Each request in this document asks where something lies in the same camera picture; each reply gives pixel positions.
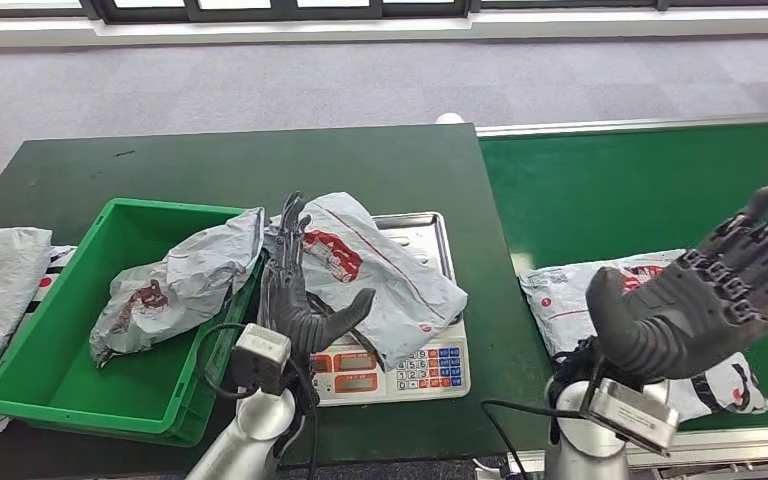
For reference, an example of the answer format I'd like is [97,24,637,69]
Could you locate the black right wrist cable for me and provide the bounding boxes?
[479,398,584,480]

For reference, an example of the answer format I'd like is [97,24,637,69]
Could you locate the dark green table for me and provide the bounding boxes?
[0,123,554,480]

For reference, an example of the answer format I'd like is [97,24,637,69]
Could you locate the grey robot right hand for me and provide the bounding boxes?
[584,178,768,382]

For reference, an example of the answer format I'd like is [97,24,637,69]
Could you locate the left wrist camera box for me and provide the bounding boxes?
[230,323,293,397]

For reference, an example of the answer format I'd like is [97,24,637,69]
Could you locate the white electronic scale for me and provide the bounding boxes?
[307,211,473,407]

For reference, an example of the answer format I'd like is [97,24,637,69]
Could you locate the steel scale tray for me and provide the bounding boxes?
[370,211,458,326]

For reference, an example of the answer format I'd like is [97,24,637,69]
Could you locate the grey parcel red print sticker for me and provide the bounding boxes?
[267,192,470,374]

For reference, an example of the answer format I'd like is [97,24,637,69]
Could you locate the white bag black red print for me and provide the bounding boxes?
[26,245,79,313]

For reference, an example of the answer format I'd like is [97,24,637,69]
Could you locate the grey parcel dark-red print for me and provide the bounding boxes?
[89,206,266,369]

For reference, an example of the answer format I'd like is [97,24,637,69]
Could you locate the grey parcel red print panda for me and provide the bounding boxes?
[519,249,768,423]

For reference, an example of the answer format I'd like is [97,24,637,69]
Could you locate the green plastic crate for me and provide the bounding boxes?
[0,197,266,448]

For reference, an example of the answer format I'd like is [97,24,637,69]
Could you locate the green conveyor belt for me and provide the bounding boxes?
[479,120,768,432]

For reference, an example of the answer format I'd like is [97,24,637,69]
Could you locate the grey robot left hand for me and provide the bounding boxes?
[256,192,377,362]

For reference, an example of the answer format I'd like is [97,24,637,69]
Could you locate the aluminium conveyor side rail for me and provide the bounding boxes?
[475,111,768,139]
[509,423,768,473]

